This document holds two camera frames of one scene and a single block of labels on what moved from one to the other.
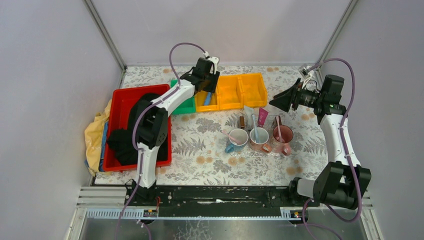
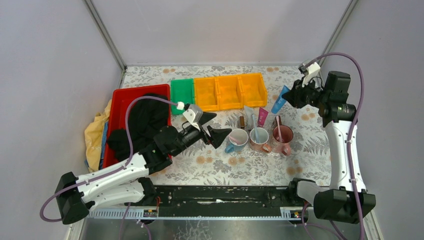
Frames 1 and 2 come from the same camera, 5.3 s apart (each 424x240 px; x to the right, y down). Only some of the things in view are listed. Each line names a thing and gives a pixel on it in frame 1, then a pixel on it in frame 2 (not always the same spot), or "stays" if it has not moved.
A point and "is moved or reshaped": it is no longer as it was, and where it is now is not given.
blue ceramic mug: [241, 135] stays
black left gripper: [209, 85] to [205, 131]
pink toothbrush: [225, 132] stays
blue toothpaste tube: [207, 99] is moved or reshaped
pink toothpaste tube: [262, 117] stays
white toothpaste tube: [249, 112] stays
